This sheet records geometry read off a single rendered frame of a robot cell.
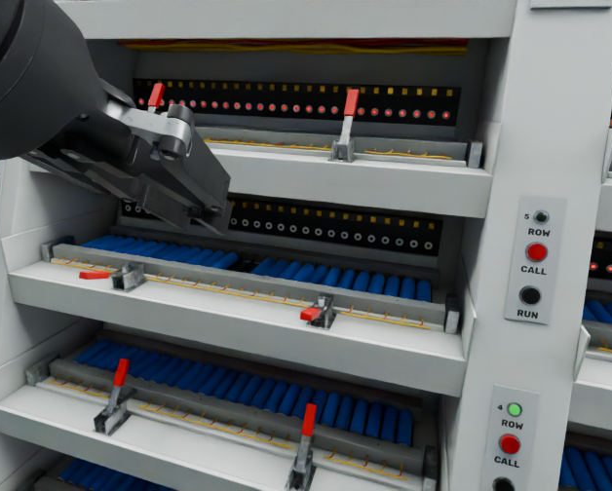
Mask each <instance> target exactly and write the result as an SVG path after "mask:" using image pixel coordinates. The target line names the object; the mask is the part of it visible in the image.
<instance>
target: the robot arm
mask: <svg viewBox="0 0 612 491"><path fill-rule="evenodd" d="M16 157H20V158H22V159H24V160H26V161H27V162H29V163H31V164H33V165H35V166H38V167H40V168H42V169H44V170H47V171H49V172H51V173H53V174H56V175H58V176H60V177H62V178H64V179H66V180H68V181H70V182H72V183H74V184H77V185H79V186H81V187H83V188H85V189H87V190H89V191H91V192H93V193H95V194H97V195H98V196H100V197H110V195H111V192H112V193H113V194H115V195H116V196H118V197H119V198H121V199H122V200H124V201H125V202H128V203H133V202H136V201H137V206H138V207H140V208H142V209H144V210H146V211H148V212H150V213H151V214H153V215H155V216H157V217H159V218H161V219H162V220H164V221H166V222H168V223H170V224H171V225H172V226H174V227H176V228H178V229H180V230H188V228H189V224H190V219H195V220H196V221H198V222H199V223H201V224H203V225H204V226H206V227H207V228H209V229H210V230H212V231H214V233H216V234H217V235H221V236H226V234H227V230H228V225H229V221H230V217H231V212H232V208H233V205H232V204H231V203H230V202H229V201H228V200H227V199H226V198H227V193H228V189H229V185H230V180H231V176H230V175H229V174H228V172H227V171H226V170H225V169H224V168H223V166H222V165H221V164H220V163H219V161H218V160H217V159H216V157H215V156H214V155H213V153H212V152H211V151H210V149H209V148H208V146H207V145H206V144H205V142H204V141H203V140H202V138H201V137H200V136H199V134H198V133H197V132H196V130H195V127H194V114H193V112H192V111H191V110H190V109H189V108H187V107H185V106H183V105H179V104H171V105H170V107H169V110H168V113H162V114H161V116H160V115H156V114H152V113H149V112H145V111H141V110H138V109H136V106H135V104H134V102H133V100H132V99H131V98H130V97H129V96H128V95H126V94H125V93H124V92H123V91H121V90H119V89H117V88H115V87H114V86H112V85H110V84H108V83H107V82H106V81H105V80H103V79H102V78H99V77H98V75H97V73H96V69H95V67H94V64H93V61H92V59H91V55H90V52H89V49H88V46H87V43H86V40H85V38H84V36H83V34H82V32H81V30H80V29H79V27H78V26H77V25H76V23H75V22H74V21H73V20H72V19H71V18H70V17H69V16H68V15H67V14H66V13H65V12H64V11H63V9H62V8H61V7H60V6H59V5H58V4H57V3H56V2H55V1H54V0H0V161H2V160H9V159H13V158H16Z"/></svg>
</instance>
